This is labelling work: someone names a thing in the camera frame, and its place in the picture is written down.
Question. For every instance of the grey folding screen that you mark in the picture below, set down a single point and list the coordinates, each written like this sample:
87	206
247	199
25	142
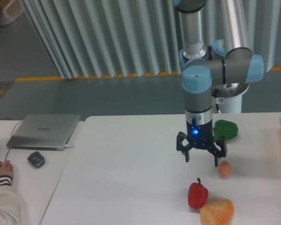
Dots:
124	37

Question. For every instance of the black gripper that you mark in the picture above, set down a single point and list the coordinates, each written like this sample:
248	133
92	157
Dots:
201	137

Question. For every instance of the brown egg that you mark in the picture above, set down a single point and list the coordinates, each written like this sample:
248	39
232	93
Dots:
224	168

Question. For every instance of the silver closed laptop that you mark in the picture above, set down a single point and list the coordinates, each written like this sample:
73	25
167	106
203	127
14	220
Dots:
44	132

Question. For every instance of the person's hand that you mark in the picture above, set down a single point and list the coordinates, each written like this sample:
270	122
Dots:
6	169

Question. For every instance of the forearm in cream sleeve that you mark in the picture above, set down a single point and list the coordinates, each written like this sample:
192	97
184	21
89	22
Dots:
10	210

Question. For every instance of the dark grey small case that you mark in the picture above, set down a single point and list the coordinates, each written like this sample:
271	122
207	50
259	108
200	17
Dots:
36	159

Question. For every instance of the green bell pepper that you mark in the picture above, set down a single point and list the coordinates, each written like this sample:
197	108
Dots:
226	129

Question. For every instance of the red bell pepper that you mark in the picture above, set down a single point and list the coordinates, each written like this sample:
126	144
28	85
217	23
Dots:
197	194

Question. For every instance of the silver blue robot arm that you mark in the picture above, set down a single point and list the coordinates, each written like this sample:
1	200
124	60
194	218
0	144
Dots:
204	68

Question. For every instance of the orange bread piece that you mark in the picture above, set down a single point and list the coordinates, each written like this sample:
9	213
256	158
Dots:
217	213

